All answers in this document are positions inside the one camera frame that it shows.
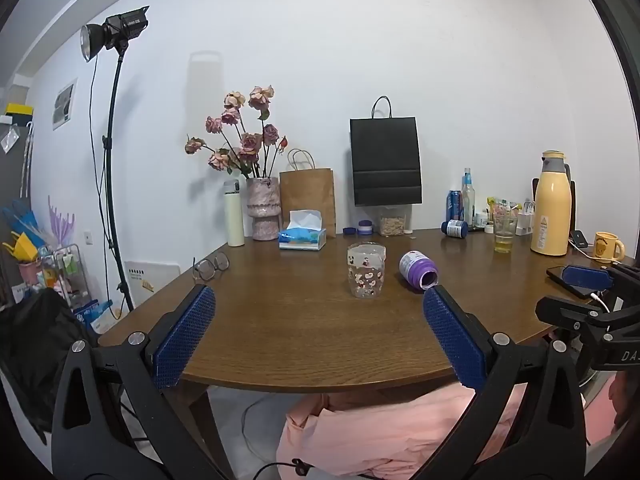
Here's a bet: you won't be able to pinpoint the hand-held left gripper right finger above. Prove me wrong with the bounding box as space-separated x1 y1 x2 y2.
414 285 587 480

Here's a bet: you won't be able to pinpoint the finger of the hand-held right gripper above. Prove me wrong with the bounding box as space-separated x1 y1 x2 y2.
535 297 627 334
561 261 640 301

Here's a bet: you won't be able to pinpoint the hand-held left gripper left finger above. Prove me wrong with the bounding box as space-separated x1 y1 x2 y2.
51 284 227 480

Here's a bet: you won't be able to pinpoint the purple and white cup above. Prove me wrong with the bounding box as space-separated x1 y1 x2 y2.
398 250 440 292

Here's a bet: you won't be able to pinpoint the printed clear glass cup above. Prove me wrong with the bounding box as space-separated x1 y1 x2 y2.
346 242 387 300

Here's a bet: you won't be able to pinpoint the black smartphone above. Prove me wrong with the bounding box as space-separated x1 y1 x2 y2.
545 265 602 300

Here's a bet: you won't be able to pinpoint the yellow mug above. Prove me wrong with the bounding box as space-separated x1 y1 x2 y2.
593 231 626 262

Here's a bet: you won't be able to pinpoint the white flat box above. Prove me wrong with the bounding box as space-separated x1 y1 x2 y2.
123 260 181 312

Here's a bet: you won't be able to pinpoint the eyeglasses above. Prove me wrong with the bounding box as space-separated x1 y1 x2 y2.
192 252 231 284

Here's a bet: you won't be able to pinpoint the yellow thermos jug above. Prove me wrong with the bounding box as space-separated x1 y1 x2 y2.
529 150 573 256

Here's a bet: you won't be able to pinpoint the blue packet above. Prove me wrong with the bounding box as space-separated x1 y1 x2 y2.
74 299 124 335

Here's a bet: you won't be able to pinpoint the glass of yellow liquid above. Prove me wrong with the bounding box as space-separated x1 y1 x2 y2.
493 214 518 254

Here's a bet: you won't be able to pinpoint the snack packets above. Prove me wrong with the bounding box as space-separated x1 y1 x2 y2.
486 196 522 222

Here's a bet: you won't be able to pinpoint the pink cloth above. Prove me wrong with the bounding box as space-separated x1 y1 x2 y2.
276 379 528 480

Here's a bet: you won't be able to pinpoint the white thermos bottle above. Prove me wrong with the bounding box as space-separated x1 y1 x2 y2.
223 179 246 247

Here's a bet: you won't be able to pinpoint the glass jar of grains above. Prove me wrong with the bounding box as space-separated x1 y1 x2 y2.
378 204 408 237

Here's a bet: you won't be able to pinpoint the clear bottle with blue cap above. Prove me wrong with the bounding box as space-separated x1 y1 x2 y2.
460 167 475 226

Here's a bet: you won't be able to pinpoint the black cloth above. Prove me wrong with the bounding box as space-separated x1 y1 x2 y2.
0 287 100 446

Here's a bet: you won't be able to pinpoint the pink marbled vase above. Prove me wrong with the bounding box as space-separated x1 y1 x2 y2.
245 176 281 242

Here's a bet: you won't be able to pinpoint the blue tissue box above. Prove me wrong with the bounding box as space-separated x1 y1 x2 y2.
278 209 328 251

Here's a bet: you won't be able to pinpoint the purple plastic hangers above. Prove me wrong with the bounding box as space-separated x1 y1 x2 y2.
47 195 77 248

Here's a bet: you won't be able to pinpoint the black light stand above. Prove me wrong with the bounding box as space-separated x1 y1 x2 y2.
89 45 137 313

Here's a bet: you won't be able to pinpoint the yellow and blue plastic holders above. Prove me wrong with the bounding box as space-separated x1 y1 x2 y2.
1 200 42 266

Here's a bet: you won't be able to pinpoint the brown paper bag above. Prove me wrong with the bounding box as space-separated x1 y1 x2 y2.
278 148 337 236

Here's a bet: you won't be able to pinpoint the black paper bag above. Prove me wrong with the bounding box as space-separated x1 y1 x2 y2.
348 95 424 207

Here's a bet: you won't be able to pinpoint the dried pink roses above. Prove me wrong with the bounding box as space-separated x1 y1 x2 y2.
184 85 289 180

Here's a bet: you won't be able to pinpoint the black studio light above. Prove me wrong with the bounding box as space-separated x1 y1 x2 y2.
79 5 151 64

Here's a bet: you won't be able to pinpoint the white charging cable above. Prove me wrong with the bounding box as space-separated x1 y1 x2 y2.
568 238 632 314

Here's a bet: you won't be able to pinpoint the grey floor cable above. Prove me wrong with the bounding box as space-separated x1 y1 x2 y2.
241 389 287 463

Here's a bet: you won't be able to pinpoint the wire rack cart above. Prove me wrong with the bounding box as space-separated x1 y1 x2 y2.
39 243 95 312

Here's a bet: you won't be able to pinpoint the black cable with clip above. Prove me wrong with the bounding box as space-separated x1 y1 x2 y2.
251 457 317 480

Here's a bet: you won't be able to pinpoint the dark door frame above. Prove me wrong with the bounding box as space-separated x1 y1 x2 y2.
579 0 640 126

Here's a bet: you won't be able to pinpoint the wall poster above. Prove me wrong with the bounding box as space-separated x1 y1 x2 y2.
52 78 79 131

